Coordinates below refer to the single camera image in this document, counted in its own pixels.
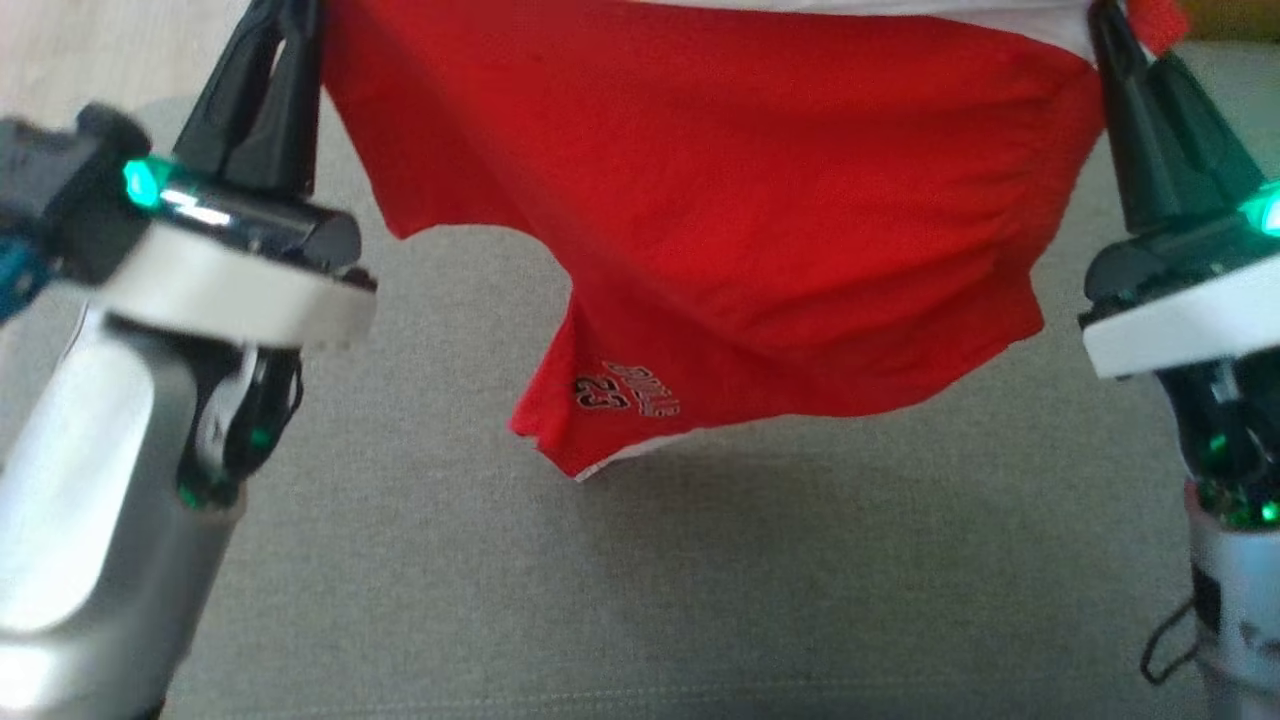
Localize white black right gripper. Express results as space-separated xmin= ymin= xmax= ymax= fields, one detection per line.
xmin=1079 ymin=0 xmax=1280 ymax=381

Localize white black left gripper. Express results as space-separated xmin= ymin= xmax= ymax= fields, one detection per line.
xmin=94 ymin=0 xmax=380 ymax=352

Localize red shorts white stripes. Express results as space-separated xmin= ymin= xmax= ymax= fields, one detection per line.
xmin=319 ymin=0 xmax=1113 ymax=484

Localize grey sofa seat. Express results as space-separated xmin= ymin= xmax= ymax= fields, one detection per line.
xmin=0 ymin=40 xmax=1280 ymax=720

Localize left arm cable teal plug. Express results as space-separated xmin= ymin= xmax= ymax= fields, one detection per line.
xmin=0 ymin=238 xmax=49 ymax=323

